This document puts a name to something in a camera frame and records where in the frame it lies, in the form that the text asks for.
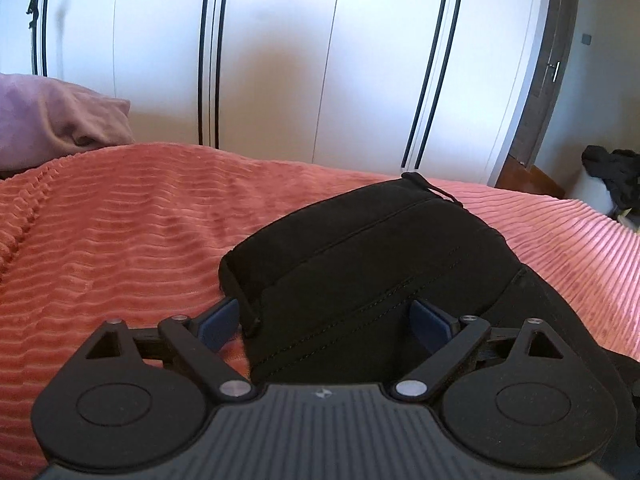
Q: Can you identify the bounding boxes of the purple pillow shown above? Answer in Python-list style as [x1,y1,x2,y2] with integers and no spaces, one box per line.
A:
[0,72,136,171]

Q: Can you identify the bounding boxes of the white wardrobe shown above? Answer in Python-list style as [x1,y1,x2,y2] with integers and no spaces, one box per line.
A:
[0,0,557,188]

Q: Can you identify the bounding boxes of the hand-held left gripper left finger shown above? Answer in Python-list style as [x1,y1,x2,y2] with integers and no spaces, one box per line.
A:
[82,297,256,403]

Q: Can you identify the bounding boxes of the black pants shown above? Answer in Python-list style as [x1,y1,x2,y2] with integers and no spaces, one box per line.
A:
[218,172,633,401]

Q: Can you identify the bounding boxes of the dark wooden door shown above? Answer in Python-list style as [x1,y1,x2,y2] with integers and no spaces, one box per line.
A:
[502,0,583,196]

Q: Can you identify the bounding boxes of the ribbed plush blanket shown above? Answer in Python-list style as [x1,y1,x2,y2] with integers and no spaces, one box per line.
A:
[0,142,640,480]

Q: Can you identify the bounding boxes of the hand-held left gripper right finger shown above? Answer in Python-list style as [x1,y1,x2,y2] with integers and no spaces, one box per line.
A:
[392,299,568,403]

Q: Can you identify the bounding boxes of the pile of black clothes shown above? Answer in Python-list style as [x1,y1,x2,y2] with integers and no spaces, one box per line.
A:
[581,144,640,209]

